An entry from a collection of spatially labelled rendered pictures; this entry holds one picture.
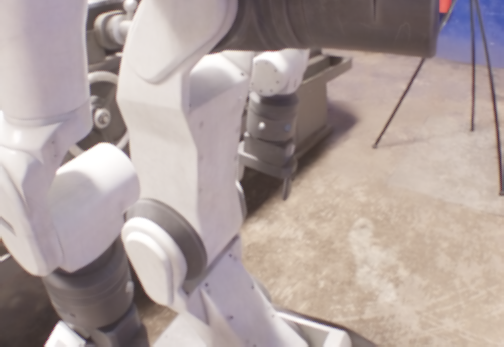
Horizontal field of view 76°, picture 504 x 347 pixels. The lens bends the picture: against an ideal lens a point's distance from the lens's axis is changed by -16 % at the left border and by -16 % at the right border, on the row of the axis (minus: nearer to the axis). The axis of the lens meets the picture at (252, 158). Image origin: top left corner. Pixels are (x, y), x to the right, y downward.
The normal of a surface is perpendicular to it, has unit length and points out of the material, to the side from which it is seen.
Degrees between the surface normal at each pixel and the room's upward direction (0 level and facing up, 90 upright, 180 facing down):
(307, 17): 113
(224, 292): 60
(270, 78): 90
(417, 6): 94
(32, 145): 53
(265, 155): 90
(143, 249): 90
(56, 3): 101
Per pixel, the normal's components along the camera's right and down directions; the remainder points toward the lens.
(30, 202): 0.88, 0.33
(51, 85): 0.65, 0.47
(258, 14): 0.33, 0.59
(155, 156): -0.46, 0.44
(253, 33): -0.36, 0.84
